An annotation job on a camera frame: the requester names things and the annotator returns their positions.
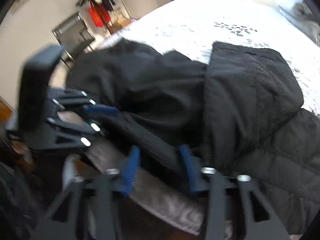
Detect black quilted pants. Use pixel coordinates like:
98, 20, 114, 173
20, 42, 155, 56
66, 39, 319, 235

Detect black metal chair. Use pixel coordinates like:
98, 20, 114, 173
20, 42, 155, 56
52, 11, 95, 69

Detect wooden coat rack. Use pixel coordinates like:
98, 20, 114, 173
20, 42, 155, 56
76, 0, 118, 34

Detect cardboard boxes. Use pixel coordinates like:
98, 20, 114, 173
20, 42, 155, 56
113, 18, 132, 30

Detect red bag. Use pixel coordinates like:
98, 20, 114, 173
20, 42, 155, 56
87, 3, 111, 27

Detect white patterned quilted mattress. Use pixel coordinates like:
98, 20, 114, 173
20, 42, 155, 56
85, 0, 320, 235

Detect grey folded comforter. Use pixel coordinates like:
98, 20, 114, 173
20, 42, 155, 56
275, 0, 319, 46

